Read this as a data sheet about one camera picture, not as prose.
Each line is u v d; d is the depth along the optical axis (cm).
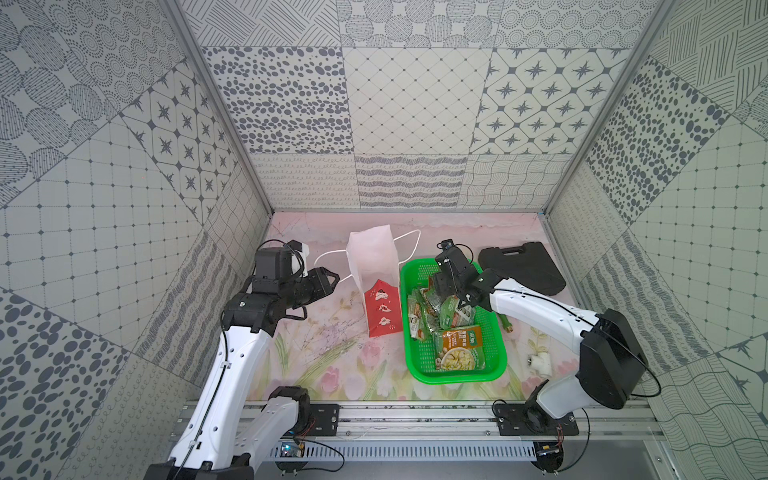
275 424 55
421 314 83
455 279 65
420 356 84
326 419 74
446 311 84
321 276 63
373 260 90
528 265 99
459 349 81
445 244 76
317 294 63
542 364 80
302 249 67
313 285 63
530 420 67
